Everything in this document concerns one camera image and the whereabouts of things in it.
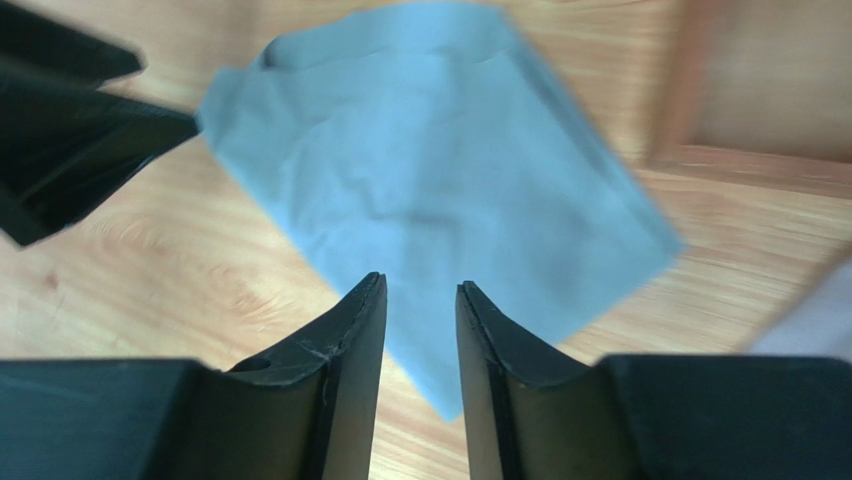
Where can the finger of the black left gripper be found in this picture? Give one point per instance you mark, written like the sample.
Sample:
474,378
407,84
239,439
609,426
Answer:
34,45
66,149

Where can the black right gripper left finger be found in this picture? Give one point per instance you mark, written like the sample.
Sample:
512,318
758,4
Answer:
304,408

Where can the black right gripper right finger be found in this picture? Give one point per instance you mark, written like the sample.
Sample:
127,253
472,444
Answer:
533,412

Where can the pink underwear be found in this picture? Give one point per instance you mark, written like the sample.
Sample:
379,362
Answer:
819,325

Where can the wooden compartment tray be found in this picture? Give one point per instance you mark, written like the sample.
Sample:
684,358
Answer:
759,92

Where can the grey underwear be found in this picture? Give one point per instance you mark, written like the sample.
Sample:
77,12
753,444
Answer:
430,142

